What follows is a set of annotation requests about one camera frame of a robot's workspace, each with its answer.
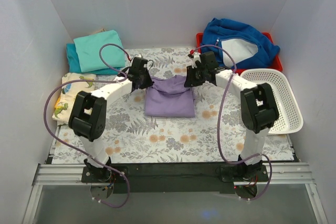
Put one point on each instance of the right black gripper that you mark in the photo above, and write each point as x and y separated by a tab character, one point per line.
191	80

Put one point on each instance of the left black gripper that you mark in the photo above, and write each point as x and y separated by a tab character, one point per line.
143	83

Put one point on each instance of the purple t shirt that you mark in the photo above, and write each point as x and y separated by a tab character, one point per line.
169	98

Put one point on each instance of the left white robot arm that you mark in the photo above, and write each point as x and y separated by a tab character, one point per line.
89	111

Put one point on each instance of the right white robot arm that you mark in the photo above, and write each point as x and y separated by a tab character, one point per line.
258	108

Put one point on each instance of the blue fleece jacket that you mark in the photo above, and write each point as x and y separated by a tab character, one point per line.
237	44

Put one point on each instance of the light teal folded shirt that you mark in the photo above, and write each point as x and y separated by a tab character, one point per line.
97	51

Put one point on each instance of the dark teal folded shirt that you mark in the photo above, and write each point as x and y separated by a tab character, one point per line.
74	65

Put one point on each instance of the dinosaur print folded shirt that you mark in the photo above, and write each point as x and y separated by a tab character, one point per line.
64	105

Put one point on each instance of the white plastic basket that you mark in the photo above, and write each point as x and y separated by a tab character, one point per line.
290	118

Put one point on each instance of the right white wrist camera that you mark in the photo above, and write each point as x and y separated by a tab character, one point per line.
196	59

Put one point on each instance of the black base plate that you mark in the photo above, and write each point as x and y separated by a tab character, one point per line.
186	177

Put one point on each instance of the aluminium frame rail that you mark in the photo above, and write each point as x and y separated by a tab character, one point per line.
69	175

